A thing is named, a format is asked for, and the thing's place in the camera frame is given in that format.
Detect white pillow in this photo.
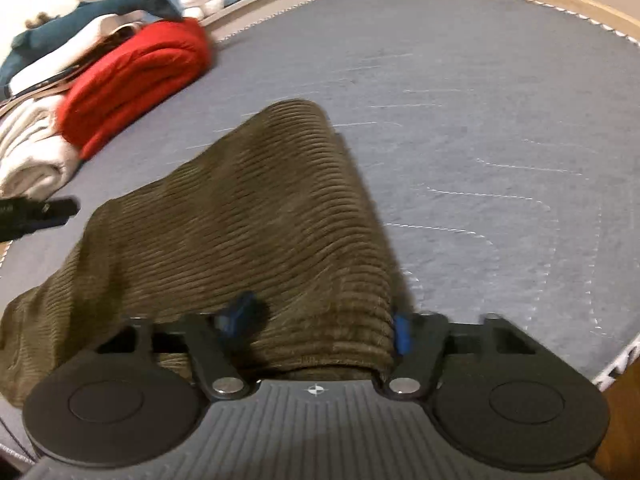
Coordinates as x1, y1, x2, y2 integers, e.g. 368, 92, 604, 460
9, 12, 147, 92

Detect teal shark plush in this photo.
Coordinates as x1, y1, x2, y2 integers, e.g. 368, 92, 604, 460
0, 0, 184, 89

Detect red folded quilt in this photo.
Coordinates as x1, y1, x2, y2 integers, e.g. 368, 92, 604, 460
56, 17, 214, 162

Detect white folded blanket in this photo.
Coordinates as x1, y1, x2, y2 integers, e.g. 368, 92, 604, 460
0, 94, 85, 199

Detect olive corduroy pants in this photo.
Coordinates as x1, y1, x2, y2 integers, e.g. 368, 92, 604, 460
0, 99, 402, 409

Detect grey quilted bed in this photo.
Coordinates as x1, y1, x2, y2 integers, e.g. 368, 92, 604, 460
0, 0, 640, 461

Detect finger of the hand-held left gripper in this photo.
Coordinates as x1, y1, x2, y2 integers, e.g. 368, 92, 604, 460
0, 197, 82, 242

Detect brown edged folded cloth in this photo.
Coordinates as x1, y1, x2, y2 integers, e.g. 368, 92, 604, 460
0, 21, 147, 112

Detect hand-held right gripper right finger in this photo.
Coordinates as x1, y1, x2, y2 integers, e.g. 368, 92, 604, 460
382, 311, 538, 402

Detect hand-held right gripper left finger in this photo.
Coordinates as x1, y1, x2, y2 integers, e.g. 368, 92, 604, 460
97, 291, 268, 404

